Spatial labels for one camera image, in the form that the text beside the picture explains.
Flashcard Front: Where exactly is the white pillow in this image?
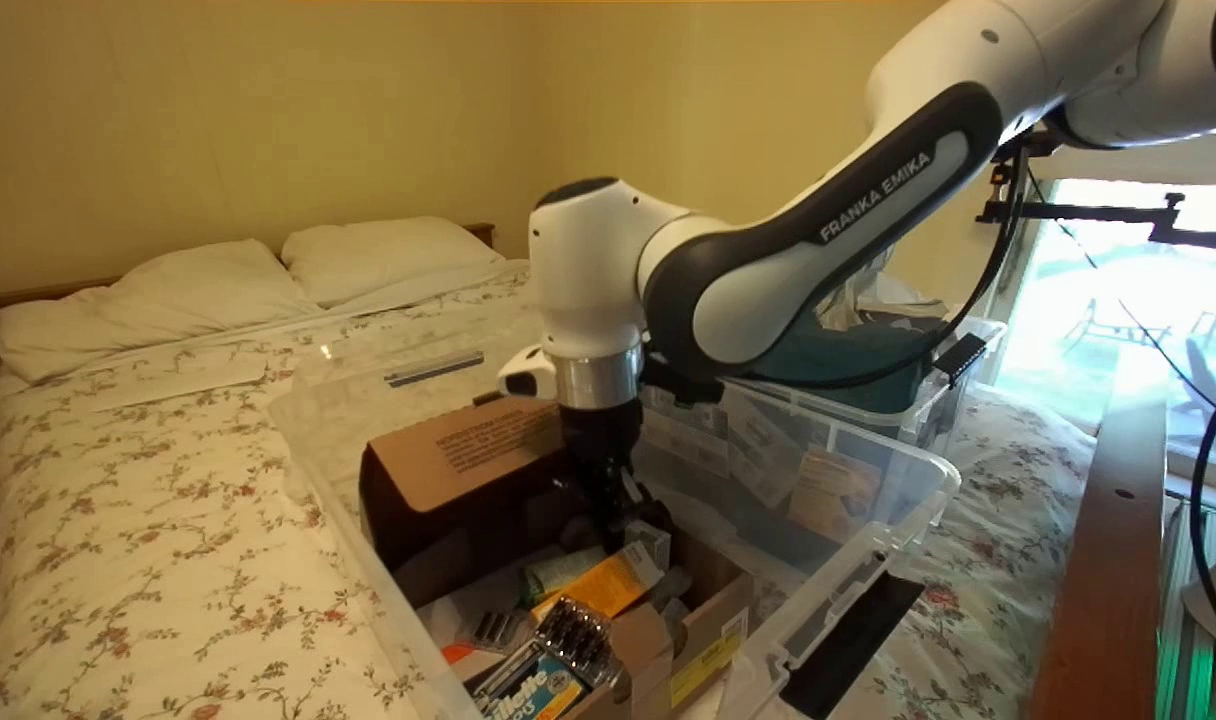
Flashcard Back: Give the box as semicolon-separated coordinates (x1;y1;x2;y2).
280;218;505;311
0;237;324;384

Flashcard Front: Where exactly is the wooden bed footboard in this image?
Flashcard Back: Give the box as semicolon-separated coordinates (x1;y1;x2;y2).
1024;378;1173;720

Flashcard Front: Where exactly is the small orange CVS box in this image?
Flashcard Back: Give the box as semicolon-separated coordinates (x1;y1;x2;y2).
532;553;657;630

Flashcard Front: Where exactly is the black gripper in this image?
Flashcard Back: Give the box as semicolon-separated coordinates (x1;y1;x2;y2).
551;398;681;558

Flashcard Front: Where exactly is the large brown cardboard box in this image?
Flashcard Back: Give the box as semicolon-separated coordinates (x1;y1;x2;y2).
356;394;599;603

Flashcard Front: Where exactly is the white framed window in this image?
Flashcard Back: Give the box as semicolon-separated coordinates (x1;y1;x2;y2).
991;123;1216;466

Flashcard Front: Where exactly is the black cable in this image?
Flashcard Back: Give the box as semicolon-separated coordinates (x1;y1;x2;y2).
1182;384;1216;645

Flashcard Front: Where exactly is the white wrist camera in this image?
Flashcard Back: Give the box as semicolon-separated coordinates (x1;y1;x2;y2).
496;340;559;406

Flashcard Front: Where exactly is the white thank you plastic bag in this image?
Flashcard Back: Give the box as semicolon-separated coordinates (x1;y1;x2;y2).
819;264;962;332

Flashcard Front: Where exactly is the battery blister pack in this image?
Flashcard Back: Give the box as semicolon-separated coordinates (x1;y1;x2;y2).
468;595;622;720

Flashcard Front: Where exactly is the small open cardboard box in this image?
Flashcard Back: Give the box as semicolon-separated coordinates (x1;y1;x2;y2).
572;532;761;720

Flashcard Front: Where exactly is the floral white bedspread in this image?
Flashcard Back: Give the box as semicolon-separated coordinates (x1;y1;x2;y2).
0;258;1104;720

